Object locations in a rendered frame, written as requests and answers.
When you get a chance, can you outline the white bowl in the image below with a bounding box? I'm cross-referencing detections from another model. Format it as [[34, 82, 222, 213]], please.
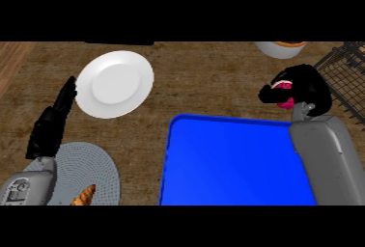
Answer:
[[254, 41, 308, 60]]

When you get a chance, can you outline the white plate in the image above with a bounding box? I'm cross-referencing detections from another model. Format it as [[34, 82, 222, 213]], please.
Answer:
[[74, 50, 155, 120]]

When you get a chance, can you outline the pink cupcake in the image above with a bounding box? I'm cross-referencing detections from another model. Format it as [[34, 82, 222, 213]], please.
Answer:
[[269, 80, 297, 111]]

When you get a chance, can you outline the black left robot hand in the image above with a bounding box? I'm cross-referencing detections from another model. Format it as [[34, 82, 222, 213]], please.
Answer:
[[24, 75, 79, 160]]

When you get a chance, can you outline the blue tray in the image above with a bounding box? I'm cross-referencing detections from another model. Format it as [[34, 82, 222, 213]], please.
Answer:
[[157, 113, 318, 206]]

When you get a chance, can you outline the black wire tiered basket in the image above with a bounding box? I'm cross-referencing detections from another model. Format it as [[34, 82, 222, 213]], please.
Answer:
[[312, 41, 365, 127]]

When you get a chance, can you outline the orange croissant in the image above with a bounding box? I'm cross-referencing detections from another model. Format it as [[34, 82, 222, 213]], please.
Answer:
[[70, 183, 98, 206]]

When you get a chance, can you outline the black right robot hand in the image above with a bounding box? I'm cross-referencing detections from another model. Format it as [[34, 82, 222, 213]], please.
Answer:
[[257, 64, 334, 118]]

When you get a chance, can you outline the grey round placemat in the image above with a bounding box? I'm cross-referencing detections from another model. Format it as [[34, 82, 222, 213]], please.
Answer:
[[21, 141, 121, 206]]

